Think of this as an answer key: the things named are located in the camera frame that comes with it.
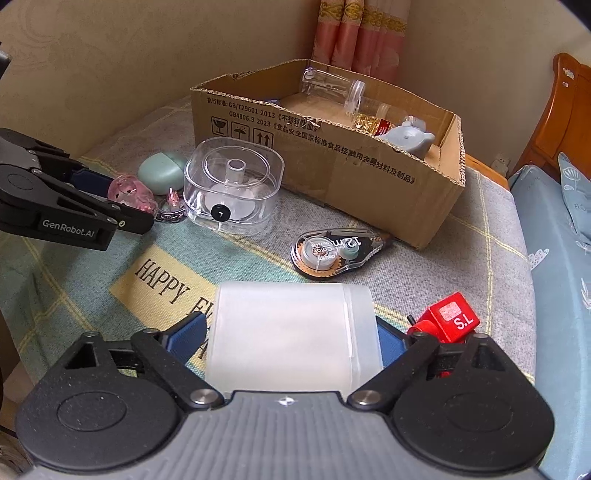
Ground cardboard box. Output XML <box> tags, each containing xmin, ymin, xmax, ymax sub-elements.
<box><xmin>190</xmin><ymin>59</ymin><xmax>466</xmax><ymax>251</ymax></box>

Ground pink keychain charm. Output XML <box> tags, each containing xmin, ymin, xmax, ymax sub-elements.
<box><xmin>108</xmin><ymin>174</ymin><xmax>188</xmax><ymax>223</ymax></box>

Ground golden capsule bottle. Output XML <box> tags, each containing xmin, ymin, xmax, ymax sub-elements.
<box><xmin>353</xmin><ymin>95</ymin><xmax>407</xmax><ymax>137</ymax></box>

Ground pink patterned curtain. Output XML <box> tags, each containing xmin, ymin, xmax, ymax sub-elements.
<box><xmin>313</xmin><ymin>0</ymin><xmax>414</xmax><ymax>84</ymax></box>

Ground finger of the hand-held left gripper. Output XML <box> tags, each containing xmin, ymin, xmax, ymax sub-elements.
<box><xmin>55</xmin><ymin>182</ymin><xmax>154</xmax><ymax>233</ymax></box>
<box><xmin>37</xmin><ymin>148</ymin><xmax>114</xmax><ymax>197</ymax></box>

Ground correction tape dispenser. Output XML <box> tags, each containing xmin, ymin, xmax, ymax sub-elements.
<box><xmin>291</xmin><ymin>228</ymin><xmax>393</xmax><ymax>282</ymax></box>

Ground brown wooden headboard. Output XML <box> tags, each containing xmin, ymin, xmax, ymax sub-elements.
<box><xmin>519</xmin><ymin>52</ymin><xmax>591</xmax><ymax>179</ymax></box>

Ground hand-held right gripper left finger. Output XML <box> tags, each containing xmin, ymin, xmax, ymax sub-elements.
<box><xmin>65</xmin><ymin>311</ymin><xmax>226</xmax><ymax>411</ymax></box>

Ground blue floral bedsheet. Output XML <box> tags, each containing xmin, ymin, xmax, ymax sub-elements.
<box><xmin>508</xmin><ymin>164</ymin><xmax>591</xmax><ymax>480</ymax></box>

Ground grey toy figurine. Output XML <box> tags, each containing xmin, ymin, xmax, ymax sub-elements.
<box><xmin>383</xmin><ymin>115</ymin><xmax>437</xmax><ymax>160</ymax></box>

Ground red toy train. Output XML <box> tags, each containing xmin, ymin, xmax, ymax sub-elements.
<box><xmin>406</xmin><ymin>291</ymin><xmax>481</xmax><ymax>380</ymax></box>

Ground white plastic bottle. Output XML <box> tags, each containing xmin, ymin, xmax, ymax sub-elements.
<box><xmin>204</xmin><ymin>281</ymin><xmax>384</xmax><ymax>396</ymax></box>

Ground clear plastic jar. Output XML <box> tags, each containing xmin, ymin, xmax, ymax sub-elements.
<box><xmin>299</xmin><ymin>67</ymin><xmax>367</xmax><ymax>116</ymax></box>

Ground blue floral pillow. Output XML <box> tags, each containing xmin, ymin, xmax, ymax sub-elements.
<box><xmin>557</xmin><ymin>152</ymin><xmax>591</xmax><ymax>241</ymax></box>

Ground clear round plastic container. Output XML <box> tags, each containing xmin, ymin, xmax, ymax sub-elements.
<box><xmin>183</xmin><ymin>137</ymin><xmax>284</xmax><ymax>237</ymax></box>

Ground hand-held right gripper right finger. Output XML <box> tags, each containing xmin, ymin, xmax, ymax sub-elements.
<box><xmin>346</xmin><ymin>316</ymin><xmax>509</xmax><ymax>411</ymax></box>

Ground green oval case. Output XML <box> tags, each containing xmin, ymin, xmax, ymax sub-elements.
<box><xmin>137</xmin><ymin>152</ymin><xmax>189</xmax><ymax>195</ymax></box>

